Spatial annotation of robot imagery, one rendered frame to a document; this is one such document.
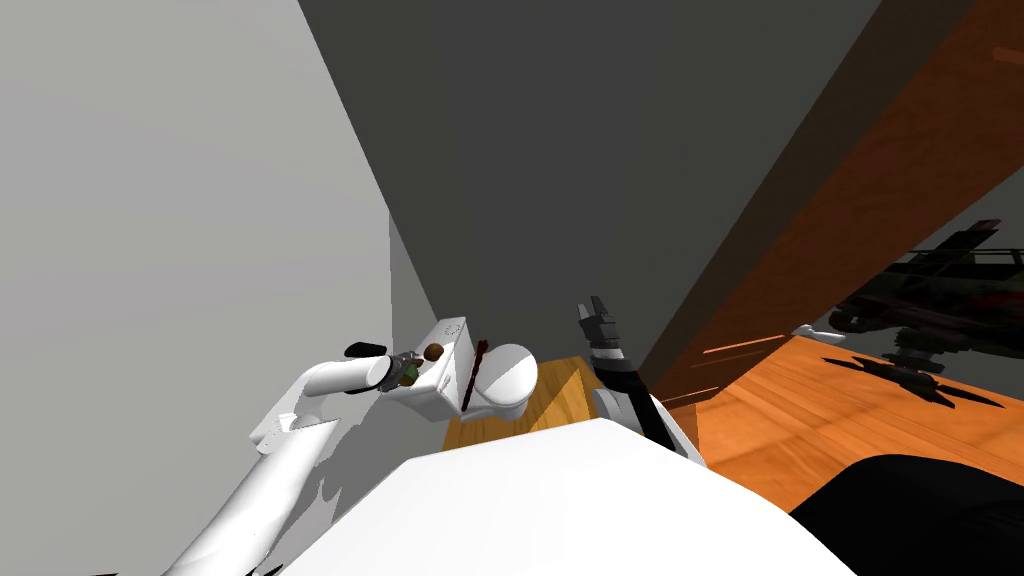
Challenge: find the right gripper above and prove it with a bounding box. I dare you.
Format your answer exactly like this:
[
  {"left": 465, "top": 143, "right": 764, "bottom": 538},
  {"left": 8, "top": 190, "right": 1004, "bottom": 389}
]
[{"left": 575, "top": 295, "right": 625, "bottom": 353}]

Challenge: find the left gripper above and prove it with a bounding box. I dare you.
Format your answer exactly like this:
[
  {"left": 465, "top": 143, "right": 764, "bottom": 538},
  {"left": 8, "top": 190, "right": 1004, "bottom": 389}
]
[{"left": 377, "top": 351, "right": 421, "bottom": 394}]

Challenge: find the dark red toilet brush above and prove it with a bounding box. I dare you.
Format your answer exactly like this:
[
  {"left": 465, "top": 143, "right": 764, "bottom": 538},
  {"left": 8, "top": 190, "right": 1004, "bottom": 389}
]
[{"left": 459, "top": 339, "right": 490, "bottom": 415}]

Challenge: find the white toilet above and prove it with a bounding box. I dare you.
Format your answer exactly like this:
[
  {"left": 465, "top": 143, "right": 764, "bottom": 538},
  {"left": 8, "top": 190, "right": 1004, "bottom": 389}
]
[{"left": 390, "top": 315, "right": 540, "bottom": 425}]

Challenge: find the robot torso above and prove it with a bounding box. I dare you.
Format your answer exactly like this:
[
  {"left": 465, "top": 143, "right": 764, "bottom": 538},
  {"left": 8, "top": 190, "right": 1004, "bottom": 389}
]
[{"left": 279, "top": 417, "right": 859, "bottom": 576}]

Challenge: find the orange wooden door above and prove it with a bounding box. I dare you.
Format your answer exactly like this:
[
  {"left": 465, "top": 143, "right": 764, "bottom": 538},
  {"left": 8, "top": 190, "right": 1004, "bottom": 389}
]
[{"left": 639, "top": 0, "right": 1024, "bottom": 406}]

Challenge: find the black office chair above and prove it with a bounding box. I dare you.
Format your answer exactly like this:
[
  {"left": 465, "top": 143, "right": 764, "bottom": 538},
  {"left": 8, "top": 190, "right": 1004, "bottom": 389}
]
[{"left": 822, "top": 217, "right": 1024, "bottom": 412}]

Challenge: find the white door handle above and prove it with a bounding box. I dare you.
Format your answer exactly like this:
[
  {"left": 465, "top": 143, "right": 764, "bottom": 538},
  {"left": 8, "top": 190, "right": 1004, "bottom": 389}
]
[{"left": 790, "top": 323, "right": 848, "bottom": 347}]

